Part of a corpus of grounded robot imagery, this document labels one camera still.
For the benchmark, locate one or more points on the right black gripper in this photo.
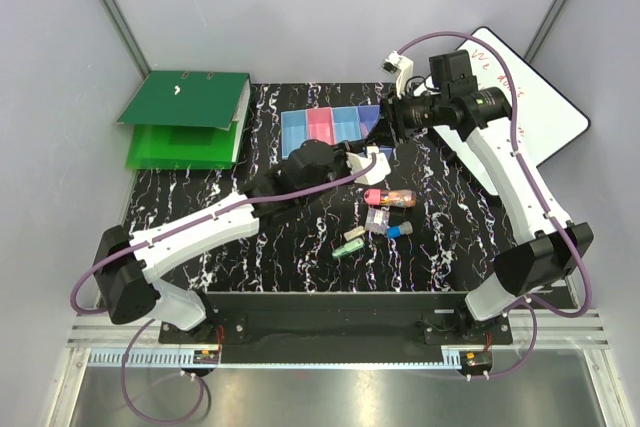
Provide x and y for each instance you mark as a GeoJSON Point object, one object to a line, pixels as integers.
{"type": "Point", "coordinates": [391, 125]}

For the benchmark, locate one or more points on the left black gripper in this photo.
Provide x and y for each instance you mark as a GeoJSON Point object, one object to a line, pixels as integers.
{"type": "Point", "coordinates": [341, 156]}

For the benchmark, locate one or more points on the four-compartment pastel drawer organizer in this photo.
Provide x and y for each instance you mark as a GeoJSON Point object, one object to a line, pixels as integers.
{"type": "Point", "coordinates": [327, 124]}

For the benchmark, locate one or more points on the pink capped pencil tube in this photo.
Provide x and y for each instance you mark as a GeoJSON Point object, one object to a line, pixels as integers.
{"type": "Point", "coordinates": [392, 198]}

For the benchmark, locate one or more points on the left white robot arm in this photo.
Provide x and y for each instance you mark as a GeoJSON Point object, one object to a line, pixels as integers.
{"type": "Point", "coordinates": [132, 266]}

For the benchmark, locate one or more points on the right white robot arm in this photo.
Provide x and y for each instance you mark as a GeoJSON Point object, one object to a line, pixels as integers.
{"type": "Point", "coordinates": [549, 244]}

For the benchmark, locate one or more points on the beige small eraser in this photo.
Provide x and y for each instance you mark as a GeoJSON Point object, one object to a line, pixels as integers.
{"type": "Point", "coordinates": [354, 233]}

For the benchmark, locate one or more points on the clear purple pin box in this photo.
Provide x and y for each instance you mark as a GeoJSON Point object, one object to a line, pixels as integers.
{"type": "Point", "coordinates": [377, 221]}

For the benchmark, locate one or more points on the green correction tape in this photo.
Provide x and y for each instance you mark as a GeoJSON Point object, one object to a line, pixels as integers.
{"type": "Point", "coordinates": [348, 248]}

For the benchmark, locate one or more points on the black whiteboard stand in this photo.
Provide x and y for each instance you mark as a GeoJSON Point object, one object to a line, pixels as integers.
{"type": "Point", "coordinates": [457, 153]}

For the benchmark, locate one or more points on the blue grey cap sharpener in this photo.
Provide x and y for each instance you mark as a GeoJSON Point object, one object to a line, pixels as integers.
{"type": "Point", "coordinates": [403, 229]}

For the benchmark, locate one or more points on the black marble pattern mat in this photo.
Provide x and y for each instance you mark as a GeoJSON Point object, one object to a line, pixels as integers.
{"type": "Point", "coordinates": [457, 228]}

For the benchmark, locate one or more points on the bright green plastic folder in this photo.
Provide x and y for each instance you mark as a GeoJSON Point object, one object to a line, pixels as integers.
{"type": "Point", "coordinates": [173, 147]}

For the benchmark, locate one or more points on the white whiteboard with red writing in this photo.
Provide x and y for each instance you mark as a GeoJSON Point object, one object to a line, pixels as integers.
{"type": "Point", "coordinates": [547, 120]}

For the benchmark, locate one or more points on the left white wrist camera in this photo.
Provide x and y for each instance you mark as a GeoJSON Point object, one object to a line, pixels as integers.
{"type": "Point", "coordinates": [370, 168]}

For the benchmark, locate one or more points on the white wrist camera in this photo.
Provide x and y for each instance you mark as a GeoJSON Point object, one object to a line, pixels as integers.
{"type": "Point", "coordinates": [370, 168]}
{"type": "Point", "coordinates": [401, 68]}

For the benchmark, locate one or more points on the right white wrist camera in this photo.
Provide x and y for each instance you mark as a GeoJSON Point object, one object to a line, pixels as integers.
{"type": "Point", "coordinates": [401, 68]}

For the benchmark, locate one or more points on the dark green ring binder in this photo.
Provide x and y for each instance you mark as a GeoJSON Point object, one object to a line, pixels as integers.
{"type": "Point", "coordinates": [187, 99]}

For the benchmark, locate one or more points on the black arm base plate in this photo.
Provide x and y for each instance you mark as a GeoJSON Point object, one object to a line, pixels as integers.
{"type": "Point", "coordinates": [342, 329]}

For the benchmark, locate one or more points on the aluminium rail frame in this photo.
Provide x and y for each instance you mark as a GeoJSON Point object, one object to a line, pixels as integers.
{"type": "Point", "coordinates": [559, 371]}

